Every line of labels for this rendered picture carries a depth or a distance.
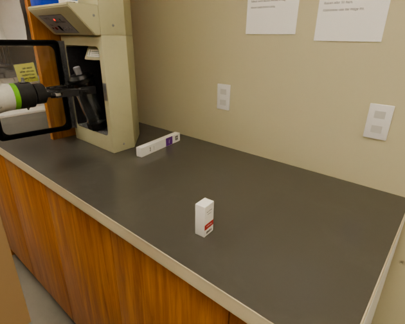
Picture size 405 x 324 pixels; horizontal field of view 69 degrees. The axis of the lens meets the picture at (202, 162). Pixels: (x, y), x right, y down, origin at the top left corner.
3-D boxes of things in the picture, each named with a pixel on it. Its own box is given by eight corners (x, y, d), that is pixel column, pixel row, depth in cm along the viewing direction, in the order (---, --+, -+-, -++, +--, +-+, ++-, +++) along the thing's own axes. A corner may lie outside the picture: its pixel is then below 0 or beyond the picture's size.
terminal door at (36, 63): (72, 129, 143) (58, 39, 128) (-1, 142, 124) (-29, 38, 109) (72, 128, 144) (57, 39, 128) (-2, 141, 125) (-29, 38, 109)
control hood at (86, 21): (60, 35, 129) (55, 9, 125) (101, 35, 110) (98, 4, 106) (32, 34, 121) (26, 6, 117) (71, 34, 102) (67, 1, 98)
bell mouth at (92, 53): (112, 56, 141) (110, 44, 138) (135, 59, 130) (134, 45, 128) (76, 58, 128) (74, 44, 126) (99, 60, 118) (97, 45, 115)
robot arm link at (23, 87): (14, 109, 111) (24, 113, 105) (7, 76, 106) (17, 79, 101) (31, 107, 115) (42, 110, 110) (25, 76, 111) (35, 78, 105)
